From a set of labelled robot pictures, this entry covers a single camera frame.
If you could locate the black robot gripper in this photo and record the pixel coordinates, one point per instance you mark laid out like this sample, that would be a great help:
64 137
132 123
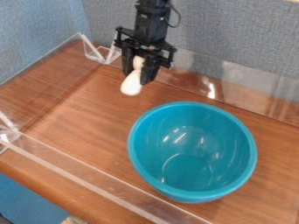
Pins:
135 47

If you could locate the white brown toy mushroom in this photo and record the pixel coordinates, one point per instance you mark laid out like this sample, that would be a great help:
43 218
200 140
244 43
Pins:
131 85

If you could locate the blue plastic bowl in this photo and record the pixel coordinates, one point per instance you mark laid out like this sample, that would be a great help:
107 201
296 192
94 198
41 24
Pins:
192 151

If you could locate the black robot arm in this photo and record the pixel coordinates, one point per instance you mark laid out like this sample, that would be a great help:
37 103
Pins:
146 40

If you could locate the clear acrylic left barrier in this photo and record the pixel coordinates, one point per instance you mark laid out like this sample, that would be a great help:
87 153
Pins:
41 85

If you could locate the clear acrylic barrier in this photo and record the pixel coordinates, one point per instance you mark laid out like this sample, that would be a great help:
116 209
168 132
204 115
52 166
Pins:
91 178
242 86
41 85

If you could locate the clear acrylic back barrier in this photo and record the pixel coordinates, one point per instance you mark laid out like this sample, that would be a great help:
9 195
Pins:
242 86

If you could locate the clear acrylic front barrier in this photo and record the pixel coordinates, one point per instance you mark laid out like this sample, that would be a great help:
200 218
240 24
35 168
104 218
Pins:
91 178

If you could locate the clear acrylic corner bracket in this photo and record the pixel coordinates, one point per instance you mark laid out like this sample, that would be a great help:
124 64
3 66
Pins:
99 53

